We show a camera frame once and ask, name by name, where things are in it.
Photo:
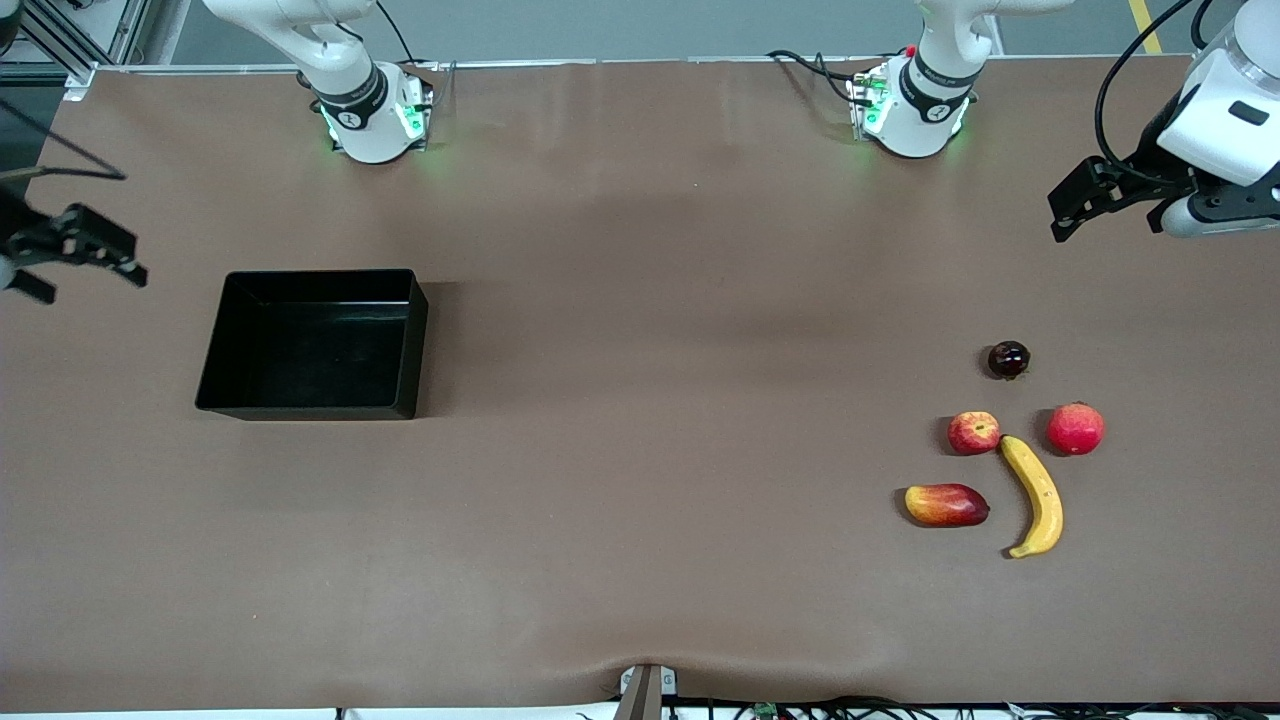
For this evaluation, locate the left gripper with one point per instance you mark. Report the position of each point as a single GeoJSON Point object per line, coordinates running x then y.
{"type": "Point", "coordinates": [1152, 171]}

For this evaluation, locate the black plastic tray box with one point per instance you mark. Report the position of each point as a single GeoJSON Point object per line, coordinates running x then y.
{"type": "Point", "coordinates": [310, 360]}

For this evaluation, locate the small red yellow apple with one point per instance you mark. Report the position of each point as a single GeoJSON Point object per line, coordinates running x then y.
{"type": "Point", "coordinates": [974, 433]}

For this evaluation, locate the yellow banana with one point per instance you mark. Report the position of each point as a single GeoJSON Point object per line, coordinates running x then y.
{"type": "Point", "coordinates": [1042, 495]}

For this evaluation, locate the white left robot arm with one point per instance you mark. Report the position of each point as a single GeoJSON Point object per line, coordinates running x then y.
{"type": "Point", "coordinates": [930, 95]}

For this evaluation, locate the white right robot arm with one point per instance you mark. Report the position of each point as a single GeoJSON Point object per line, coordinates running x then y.
{"type": "Point", "coordinates": [350, 100]}

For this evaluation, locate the dark purple plum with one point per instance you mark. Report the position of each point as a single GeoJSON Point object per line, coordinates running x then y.
{"type": "Point", "coordinates": [1009, 360]}

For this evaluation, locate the round red peach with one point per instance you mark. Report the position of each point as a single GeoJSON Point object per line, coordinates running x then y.
{"type": "Point", "coordinates": [1076, 429]}

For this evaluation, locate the red yellow mango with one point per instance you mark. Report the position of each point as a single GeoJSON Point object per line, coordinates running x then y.
{"type": "Point", "coordinates": [946, 505]}

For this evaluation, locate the grey table edge clamp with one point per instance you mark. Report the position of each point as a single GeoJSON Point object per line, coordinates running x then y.
{"type": "Point", "coordinates": [645, 690]}

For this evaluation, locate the aluminium frame profile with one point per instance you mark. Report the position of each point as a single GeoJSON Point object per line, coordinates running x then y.
{"type": "Point", "coordinates": [70, 45]}

